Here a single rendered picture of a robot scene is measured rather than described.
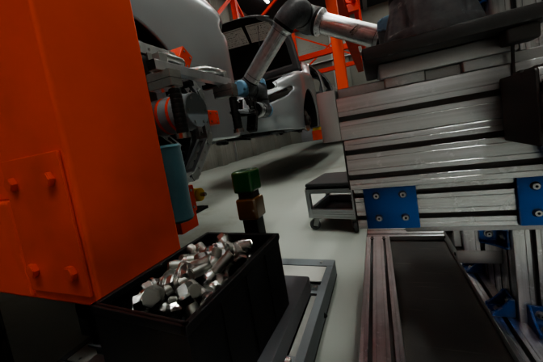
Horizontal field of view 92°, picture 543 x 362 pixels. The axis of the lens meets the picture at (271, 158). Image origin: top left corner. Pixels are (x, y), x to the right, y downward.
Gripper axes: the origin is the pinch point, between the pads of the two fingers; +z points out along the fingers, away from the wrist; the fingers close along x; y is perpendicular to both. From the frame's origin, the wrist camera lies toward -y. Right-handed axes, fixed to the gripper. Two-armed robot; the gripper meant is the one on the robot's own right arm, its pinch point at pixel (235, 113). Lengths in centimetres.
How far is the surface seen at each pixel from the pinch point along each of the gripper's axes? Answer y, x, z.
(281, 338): -38, 38, 69
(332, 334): -83, 29, 14
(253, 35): 143, -100, -283
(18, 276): -27, -3, 76
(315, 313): -75, 25, 15
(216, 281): -28, 33, 73
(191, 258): -26, 28, 71
